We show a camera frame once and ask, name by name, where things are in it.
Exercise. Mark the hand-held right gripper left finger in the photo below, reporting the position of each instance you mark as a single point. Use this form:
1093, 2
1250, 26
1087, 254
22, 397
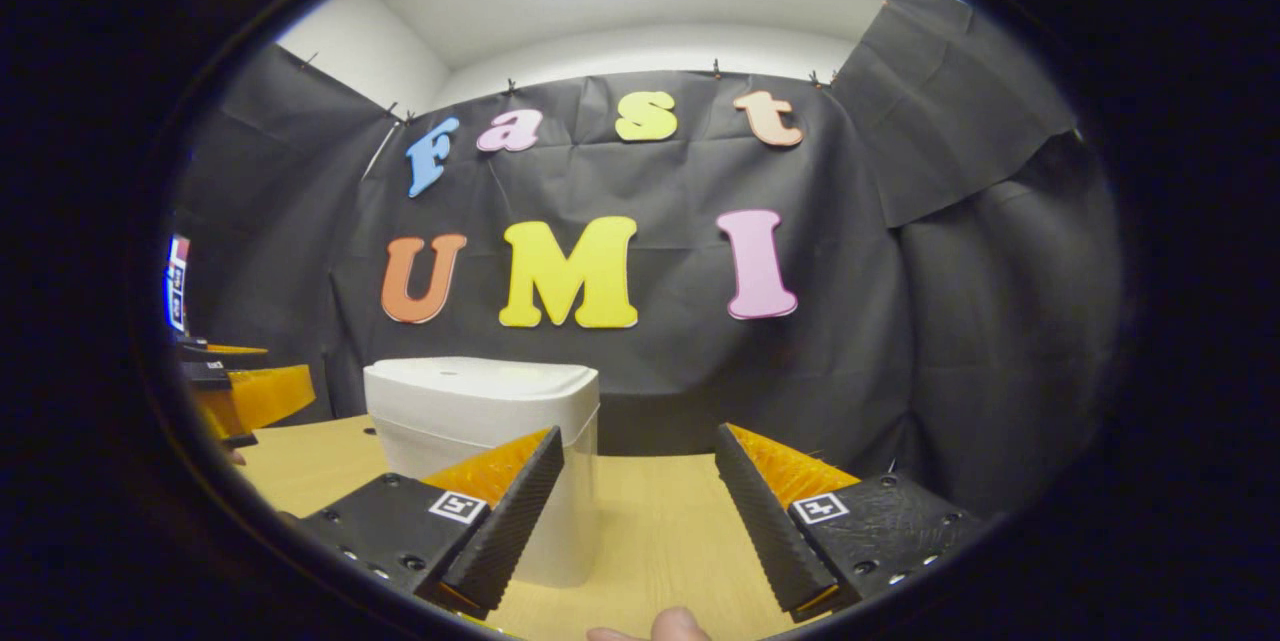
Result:
515, 521

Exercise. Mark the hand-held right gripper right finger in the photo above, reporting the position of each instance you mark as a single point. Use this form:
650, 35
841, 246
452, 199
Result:
760, 531

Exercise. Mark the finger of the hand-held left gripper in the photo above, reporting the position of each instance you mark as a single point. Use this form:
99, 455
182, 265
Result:
265, 396
240, 359

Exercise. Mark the white desktop garbage bin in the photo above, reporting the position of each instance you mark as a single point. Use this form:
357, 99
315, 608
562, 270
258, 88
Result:
470, 401

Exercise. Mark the wooden desktop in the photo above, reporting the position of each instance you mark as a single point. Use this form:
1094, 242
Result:
660, 521

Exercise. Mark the computer monitor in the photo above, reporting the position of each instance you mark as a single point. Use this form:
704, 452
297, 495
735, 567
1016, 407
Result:
178, 281

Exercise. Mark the black backdrop cloth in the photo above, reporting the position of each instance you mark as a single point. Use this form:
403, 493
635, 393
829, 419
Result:
880, 341

